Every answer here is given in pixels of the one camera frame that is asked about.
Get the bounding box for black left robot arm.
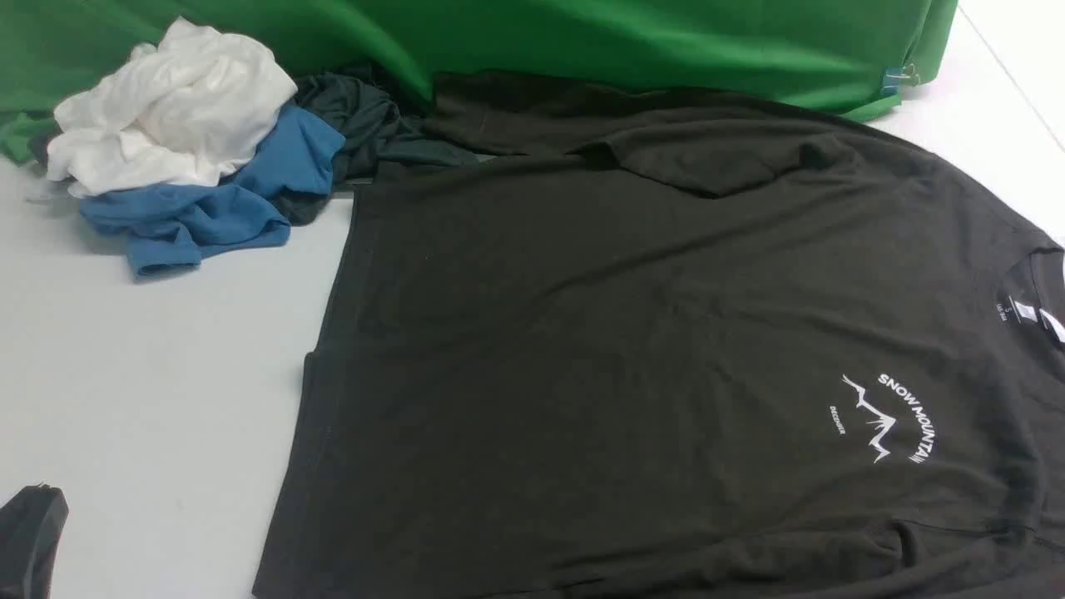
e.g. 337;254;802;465
1;484;69;598

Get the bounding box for blue crumpled shirt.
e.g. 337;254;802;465
79;106;345;278

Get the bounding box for white crumpled shirt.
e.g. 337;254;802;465
46;18;297;198

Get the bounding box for dark gray long-sleeve shirt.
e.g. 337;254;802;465
252;72;1063;598

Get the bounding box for blue binder clip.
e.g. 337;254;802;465
879;63;922;97

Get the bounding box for green backdrop cloth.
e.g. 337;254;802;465
1;1;959;163

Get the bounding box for dark teal crumpled shirt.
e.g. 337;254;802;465
261;66;478;226

